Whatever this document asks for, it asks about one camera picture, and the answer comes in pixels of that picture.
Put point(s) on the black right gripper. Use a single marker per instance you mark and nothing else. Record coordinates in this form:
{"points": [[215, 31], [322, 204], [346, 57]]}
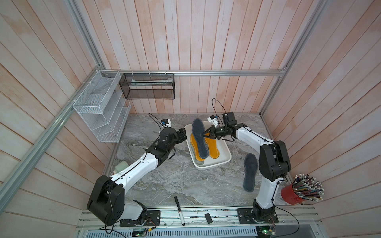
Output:
{"points": [[212, 132]]}

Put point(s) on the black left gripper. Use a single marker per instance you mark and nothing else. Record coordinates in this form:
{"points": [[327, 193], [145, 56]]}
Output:
{"points": [[182, 134]]}

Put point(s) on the yellow fuzzy insole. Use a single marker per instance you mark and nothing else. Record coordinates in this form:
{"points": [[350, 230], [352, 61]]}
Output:
{"points": [[213, 149], [194, 145]]}

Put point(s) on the dark grey insole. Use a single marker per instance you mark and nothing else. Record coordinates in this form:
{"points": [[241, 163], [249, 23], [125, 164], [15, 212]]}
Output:
{"points": [[197, 130], [251, 168]]}

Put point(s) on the white textured insole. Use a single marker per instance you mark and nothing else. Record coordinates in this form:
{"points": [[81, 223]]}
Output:
{"points": [[198, 161]]}

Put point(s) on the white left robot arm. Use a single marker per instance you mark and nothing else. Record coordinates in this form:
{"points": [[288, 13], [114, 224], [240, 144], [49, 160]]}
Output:
{"points": [[107, 200]]}

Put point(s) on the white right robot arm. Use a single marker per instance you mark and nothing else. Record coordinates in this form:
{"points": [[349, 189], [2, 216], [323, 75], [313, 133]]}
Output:
{"points": [[273, 164]]}

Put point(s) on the white plastic storage box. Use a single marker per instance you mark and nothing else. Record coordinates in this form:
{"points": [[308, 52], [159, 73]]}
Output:
{"points": [[209, 163]]}

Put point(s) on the pale green small device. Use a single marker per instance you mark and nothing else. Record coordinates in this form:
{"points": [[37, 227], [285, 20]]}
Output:
{"points": [[120, 167]]}

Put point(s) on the black marker pen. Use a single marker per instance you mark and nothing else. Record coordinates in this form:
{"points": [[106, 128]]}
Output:
{"points": [[179, 211]]}

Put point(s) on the small black block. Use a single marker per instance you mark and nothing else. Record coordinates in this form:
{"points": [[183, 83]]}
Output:
{"points": [[208, 218]]}

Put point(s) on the red cup of pencils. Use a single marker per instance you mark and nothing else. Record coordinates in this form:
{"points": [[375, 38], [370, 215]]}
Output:
{"points": [[303, 188]]}

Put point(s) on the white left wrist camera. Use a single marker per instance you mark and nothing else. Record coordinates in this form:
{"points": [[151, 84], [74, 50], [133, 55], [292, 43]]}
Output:
{"points": [[166, 123]]}

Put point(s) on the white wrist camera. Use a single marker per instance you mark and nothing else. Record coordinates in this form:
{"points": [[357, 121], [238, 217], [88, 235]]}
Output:
{"points": [[166, 123], [214, 120]]}

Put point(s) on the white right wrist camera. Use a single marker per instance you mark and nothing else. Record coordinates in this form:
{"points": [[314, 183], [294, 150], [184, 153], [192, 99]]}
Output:
{"points": [[214, 120]]}

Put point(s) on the black wire mesh basket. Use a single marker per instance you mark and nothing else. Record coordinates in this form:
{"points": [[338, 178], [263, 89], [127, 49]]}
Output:
{"points": [[148, 86]]}

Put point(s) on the white wire mesh shelf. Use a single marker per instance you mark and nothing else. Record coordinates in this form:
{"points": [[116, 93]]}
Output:
{"points": [[103, 107]]}

